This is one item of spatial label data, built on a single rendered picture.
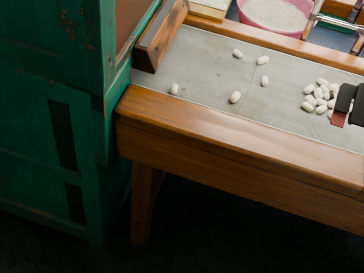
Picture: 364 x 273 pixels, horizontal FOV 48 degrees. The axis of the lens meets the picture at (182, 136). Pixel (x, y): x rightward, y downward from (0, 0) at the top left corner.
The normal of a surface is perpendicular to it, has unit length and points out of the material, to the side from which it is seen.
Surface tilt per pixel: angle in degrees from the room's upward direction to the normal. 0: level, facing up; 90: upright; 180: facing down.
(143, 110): 0
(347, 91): 27
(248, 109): 0
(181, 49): 0
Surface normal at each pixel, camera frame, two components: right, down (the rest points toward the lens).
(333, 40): 0.11, -0.62
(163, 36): 0.92, 0.04
